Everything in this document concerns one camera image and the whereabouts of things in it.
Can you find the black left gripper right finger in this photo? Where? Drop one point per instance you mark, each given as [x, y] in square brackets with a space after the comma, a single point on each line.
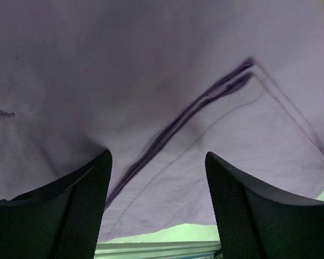
[258, 220]

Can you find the purple trousers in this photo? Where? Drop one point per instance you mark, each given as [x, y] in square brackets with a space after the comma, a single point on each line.
[160, 84]

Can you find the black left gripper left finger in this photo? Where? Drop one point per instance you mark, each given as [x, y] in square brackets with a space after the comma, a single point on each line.
[59, 220]

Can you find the aluminium mounting rail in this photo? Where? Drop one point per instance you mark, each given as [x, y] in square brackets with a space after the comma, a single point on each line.
[198, 249]

